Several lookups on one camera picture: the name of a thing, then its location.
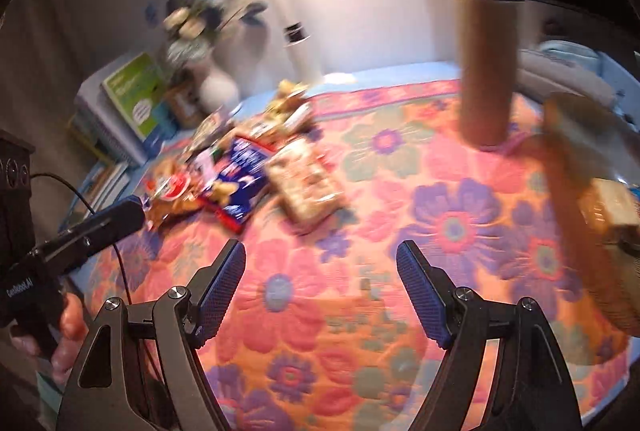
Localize blue snack packet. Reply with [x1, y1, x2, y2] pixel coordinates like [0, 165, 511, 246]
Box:
[197, 136, 276, 232]

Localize pale bedding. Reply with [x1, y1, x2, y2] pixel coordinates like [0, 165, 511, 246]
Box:
[517, 41, 640, 134]

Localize blue and white flowers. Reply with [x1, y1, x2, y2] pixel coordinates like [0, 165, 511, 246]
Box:
[142, 0, 268, 62]

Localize brown pen holder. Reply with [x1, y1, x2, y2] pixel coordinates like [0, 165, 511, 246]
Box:
[165, 83, 206, 129]

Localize floral quilted blanket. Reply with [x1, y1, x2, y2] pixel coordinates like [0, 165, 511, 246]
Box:
[65, 76, 633, 431]

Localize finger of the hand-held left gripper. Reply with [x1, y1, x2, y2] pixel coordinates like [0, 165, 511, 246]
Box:
[30, 198, 147, 273]

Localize person's left hand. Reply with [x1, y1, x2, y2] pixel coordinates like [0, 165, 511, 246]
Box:
[12, 293, 93, 387]

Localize clear nut bar packet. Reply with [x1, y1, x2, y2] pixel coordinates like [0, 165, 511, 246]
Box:
[262, 138, 346, 222]

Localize brown thermos silver lid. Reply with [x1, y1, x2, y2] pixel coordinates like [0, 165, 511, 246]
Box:
[442, 0, 523, 146]

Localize light blue sheet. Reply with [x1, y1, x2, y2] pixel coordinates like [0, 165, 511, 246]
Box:
[240, 61, 463, 104]

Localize flat stacked books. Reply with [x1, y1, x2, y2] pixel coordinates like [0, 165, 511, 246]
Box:
[75, 161, 131, 232]

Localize black cable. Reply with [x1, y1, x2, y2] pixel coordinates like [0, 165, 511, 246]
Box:
[30, 173, 133, 307]

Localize red label pastry packet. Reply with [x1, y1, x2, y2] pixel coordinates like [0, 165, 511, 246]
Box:
[142, 161, 211, 229]

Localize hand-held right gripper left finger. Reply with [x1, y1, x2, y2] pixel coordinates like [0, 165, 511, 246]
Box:
[57, 238, 248, 431]

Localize white bottle black cap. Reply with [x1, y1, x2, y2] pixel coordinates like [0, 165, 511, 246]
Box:
[282, 23, 323, 84]

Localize grey patterned snack packet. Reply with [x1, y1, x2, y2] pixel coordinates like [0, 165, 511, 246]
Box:
[187, 108, 236, 156]

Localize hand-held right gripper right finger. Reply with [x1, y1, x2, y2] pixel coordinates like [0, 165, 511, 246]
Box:
[395, 239, 583, 431]

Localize upright white books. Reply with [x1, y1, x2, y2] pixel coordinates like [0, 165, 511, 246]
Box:
[75, 66, 151, 166]

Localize yellow snack packet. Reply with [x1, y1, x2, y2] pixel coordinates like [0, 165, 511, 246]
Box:
[267, 81, 311, 112]

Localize white ribbed vase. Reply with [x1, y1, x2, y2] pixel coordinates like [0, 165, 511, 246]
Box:
[197, 56, 241, 112]

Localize brown wooden basket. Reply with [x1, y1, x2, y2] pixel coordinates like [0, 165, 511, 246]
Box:
[542, 93, 640, 332]

